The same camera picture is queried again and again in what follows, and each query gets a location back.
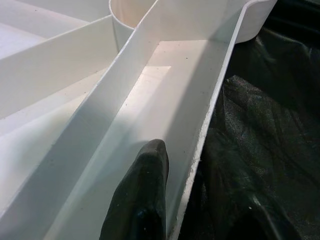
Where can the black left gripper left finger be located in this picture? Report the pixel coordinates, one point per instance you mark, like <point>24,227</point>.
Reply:
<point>142,200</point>

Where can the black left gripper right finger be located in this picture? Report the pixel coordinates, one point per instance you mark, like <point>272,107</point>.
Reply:
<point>225,212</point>

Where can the white plastic table top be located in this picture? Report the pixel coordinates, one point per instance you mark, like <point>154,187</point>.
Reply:
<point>75,87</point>

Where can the black plastic sheet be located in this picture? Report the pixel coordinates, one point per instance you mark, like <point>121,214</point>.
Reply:
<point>287,75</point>

